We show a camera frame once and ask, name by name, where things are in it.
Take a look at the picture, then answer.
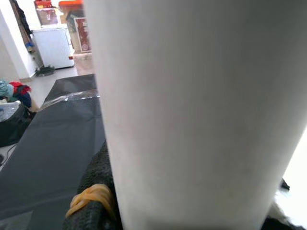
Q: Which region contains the white plastic wrapper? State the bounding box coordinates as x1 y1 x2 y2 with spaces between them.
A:
0 100 22 120

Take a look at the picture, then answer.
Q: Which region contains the dark hanging garment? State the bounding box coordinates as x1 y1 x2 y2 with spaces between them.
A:
11 0 33 36

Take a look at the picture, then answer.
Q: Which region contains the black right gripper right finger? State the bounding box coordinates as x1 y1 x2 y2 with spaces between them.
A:
261 178 307 230

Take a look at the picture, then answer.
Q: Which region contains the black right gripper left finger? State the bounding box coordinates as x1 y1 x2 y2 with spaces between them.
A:
62 138 123 230

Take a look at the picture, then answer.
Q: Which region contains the white cabinet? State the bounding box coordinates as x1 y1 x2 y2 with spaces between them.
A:
32 25 75 69

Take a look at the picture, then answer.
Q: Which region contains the small black floor item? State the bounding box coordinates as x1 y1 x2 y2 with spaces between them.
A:
35 65 56 77

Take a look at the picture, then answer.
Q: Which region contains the black fabric bag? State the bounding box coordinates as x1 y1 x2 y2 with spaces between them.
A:
0 100 36 147

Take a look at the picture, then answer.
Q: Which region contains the clear tape strip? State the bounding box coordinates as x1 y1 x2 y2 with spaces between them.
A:
39 89 101 108

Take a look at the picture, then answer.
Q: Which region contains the white plastic table leg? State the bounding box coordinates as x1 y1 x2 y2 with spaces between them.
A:
83 0 307 230

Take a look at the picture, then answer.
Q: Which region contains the red cloth item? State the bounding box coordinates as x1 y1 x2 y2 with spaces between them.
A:
9 81 32 95

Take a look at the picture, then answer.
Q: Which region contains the black tablecloth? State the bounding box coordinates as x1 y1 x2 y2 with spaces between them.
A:
0 73 107 230

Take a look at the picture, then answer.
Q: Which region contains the red printed carton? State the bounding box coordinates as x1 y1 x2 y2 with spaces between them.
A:
33 0 59 26

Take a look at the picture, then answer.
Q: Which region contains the yellow rubber band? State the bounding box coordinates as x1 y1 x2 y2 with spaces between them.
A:
65 183 117 219

